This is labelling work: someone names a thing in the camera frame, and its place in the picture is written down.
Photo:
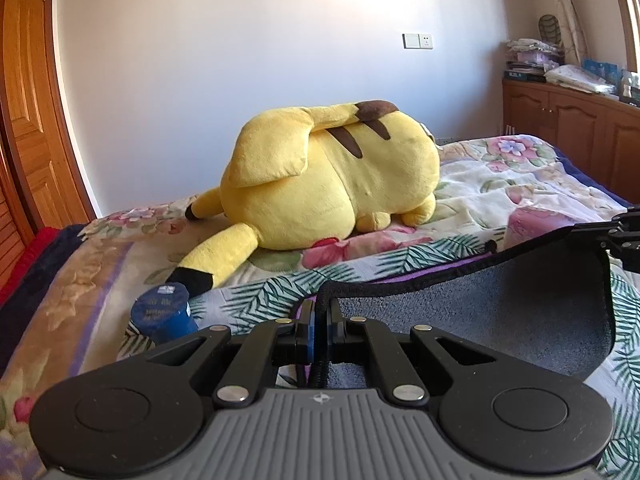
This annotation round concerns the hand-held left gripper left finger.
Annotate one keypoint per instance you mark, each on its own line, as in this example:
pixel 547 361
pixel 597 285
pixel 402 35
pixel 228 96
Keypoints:
pixel 310 332

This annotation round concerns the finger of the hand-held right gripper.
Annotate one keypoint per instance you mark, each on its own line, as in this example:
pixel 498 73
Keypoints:
pixel 617 240

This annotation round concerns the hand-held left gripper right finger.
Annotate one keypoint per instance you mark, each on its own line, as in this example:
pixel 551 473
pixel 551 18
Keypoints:
pixel 331 332

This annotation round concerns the grey towel with black edge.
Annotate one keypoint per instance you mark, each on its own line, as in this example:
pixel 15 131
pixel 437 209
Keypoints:
pixel 500 305

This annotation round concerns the wooden cabinet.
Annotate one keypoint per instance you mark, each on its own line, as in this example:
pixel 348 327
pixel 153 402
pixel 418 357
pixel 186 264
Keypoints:
pixel 575 125

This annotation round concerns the blue round canister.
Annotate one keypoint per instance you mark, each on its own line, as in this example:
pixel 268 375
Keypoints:
pixel 161 317

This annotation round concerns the yellow plush toy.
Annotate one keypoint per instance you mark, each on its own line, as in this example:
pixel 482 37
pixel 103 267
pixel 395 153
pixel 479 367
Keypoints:
pixel 325 180

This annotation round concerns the white folded cloth bundle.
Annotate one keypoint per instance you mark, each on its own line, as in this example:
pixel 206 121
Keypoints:
pixel 580 79

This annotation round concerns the blue box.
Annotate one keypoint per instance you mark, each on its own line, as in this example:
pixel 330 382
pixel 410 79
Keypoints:
pixel 600 67

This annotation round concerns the stack of papers and books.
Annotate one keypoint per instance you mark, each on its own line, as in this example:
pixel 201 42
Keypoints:
pixel 531 57

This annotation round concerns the green hand fan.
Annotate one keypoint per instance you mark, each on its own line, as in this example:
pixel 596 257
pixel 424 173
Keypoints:
pixel 549 29

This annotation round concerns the floral printed blanket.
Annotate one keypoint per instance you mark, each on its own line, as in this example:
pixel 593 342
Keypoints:
pixel 90 280

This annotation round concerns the dark blue blanket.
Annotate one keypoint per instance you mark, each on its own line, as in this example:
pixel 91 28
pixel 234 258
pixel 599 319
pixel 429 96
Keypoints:
pixel 35 290

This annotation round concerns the red cloth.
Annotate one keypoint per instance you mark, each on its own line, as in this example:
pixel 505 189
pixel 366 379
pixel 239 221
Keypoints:
pixel 30 255

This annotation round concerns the wooden door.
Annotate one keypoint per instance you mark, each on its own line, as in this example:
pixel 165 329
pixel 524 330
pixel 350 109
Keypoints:
pixel 35 110

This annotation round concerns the wooden window frame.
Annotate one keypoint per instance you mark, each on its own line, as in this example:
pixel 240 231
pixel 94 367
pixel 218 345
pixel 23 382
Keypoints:
pixel 627 15

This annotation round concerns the white wall socket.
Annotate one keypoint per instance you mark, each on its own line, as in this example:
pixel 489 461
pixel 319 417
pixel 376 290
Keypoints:
pixel 417 40

